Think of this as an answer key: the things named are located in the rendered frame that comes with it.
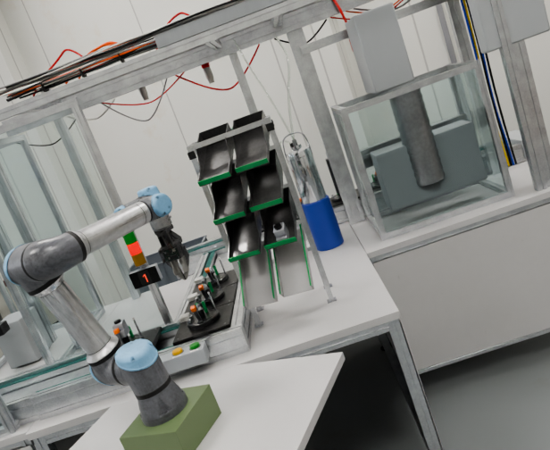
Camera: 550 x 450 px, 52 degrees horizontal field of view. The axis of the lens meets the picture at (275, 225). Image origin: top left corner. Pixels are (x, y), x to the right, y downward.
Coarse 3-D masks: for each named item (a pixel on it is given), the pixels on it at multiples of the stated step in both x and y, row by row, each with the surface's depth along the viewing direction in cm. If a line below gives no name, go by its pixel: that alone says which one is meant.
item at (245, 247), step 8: (248, 208) 239; (248, 216) 239; (256, 216) 228; (232, 224) 237; (240, 224) 237; (248, 224) 235; (256, 224) 225; (232, 232) 234; (240, 232) 233; (248, 232) 231; (256, 232) 229; (232, 240) 231; (240, 240) 229; (248, 240) 227; (256, 240) 225; (232, 248) 227; (240, 248) 225; (248, 248) 223; (256, 248) 221; (232, 256) 223; (240, 256) 219; (248, 256) 219
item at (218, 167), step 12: (204, 132) 231; (216, 132) 231; (216, 144) 234; (228, 144) 220; (204, 156) 229; (216, 156) 226; (228, 156) 223; (204, 168) 223; (216, 168) 219; (228, 168) 216; (204, 180) 213; (216, 180) 213
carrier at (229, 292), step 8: (216, 280) 259; (208, 288) 256; (224, 288) 266; (232, 288) 262; (192, 296) 265; (200, 296) 259; (208, 296) 256; (216, 296) 252; (224, 296) 255; (232, 296) 251; (192, 304) 260; (200, 304) 252; (208, 304) 251; (216, 304) 248; (192, 312) 249
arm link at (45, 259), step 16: (128, 208) 175; (144, 208) 177; (160, 208) 179; (96, 224) 165; (112, 224) 168; (128, 224) 172; (144, 224) 179; (48, 240) 155; (64, 240) 156; (80, 240) 158; (96, 240) 163; (112, 240) 169; (32, 256) 153; (48, 256) 153; (64, 256) 154; (80, 256) 158; (32, 272) 154; (48, 272) 154
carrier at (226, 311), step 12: (204, 312) 237; (216, 312) 232; (228, 312) 234; (180, 324) 240; (192, 324) 229; (204, 324) 227; (216, 324) 226; (228, 324) 222; (180, 336) 227; (192, 336) 223
